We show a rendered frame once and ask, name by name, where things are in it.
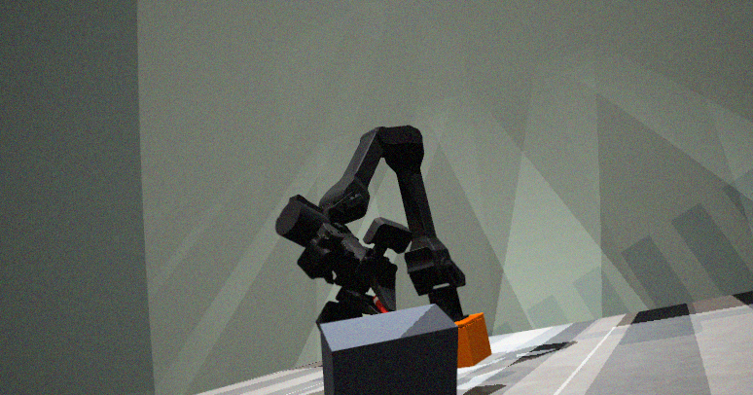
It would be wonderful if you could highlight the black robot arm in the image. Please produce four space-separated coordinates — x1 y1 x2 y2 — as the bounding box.
276 125 470 322

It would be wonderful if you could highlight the red peg with white band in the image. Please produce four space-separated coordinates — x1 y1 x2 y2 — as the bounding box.
373 295 389 313

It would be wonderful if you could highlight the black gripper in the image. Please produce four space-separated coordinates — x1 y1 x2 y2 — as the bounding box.
316 217 413 330

